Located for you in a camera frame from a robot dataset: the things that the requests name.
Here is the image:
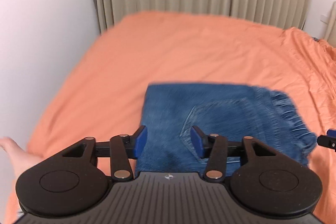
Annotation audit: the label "beige upholstered headboard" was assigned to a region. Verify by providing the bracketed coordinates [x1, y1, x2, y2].
[323, 2, 336, 47]

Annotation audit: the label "white wall socket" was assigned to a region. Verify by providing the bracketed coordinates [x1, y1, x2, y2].
[320, 15, 329, 24]

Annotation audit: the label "blue denim jeans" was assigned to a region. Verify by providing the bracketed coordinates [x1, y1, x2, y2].
[135, 84, 317, 173]

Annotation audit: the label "orange bed sheet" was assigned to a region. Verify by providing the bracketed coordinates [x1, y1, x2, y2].
[4, 10, 336, 224]

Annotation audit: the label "bare foot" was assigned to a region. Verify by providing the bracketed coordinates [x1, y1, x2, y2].
[0, 137, 43, 178]

